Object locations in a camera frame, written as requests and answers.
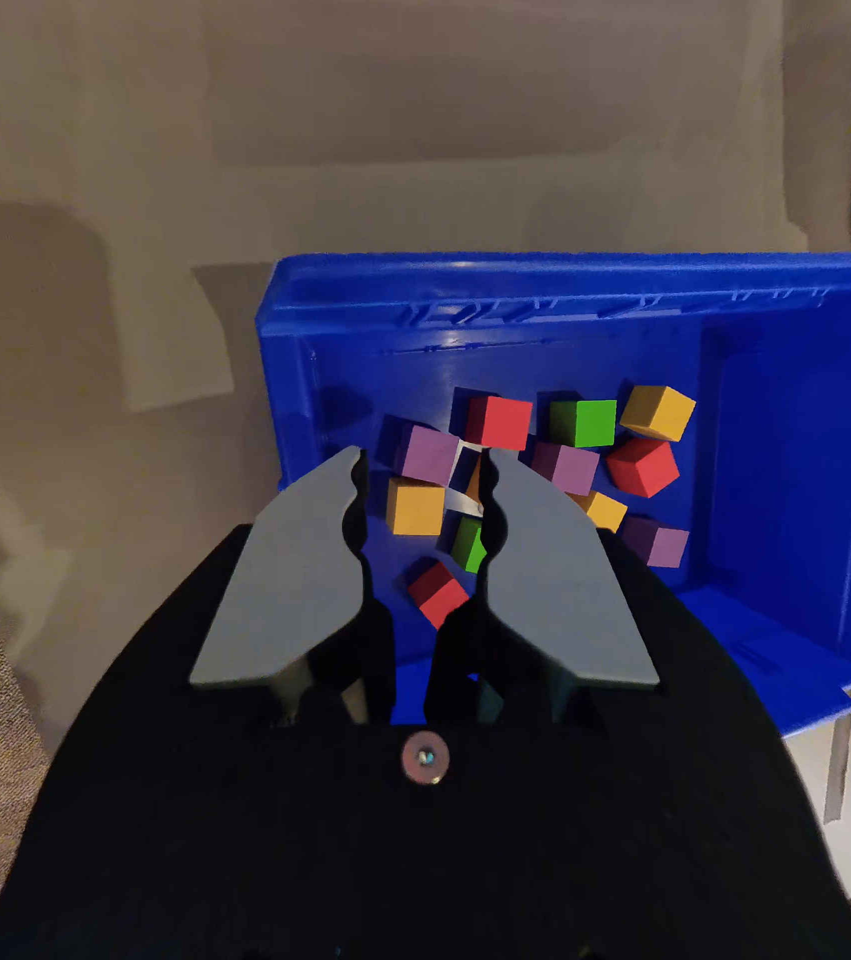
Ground pile of coloured wooden cubes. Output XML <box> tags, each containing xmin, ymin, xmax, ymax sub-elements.
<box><xmin>384</xmin><ymin>384</ymin><xmax>698</xmax><ymax>631</ymax></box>

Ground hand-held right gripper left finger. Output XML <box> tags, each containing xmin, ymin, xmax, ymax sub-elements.
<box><xmin>189</xmin><ymin>446</ymin><xmax>368</xmax><ymax>690</ymax></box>

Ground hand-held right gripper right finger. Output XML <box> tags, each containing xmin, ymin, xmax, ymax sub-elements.
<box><xmin>479</xmin><ymin>447</ymin><xmax>661</xmax><ymax>690</ymax></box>

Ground blue plastic bin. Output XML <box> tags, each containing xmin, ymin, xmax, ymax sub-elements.
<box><xmin>254</xmin><ymin>252</ymin><xmax>851</xmax><ymax>740</ymax></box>

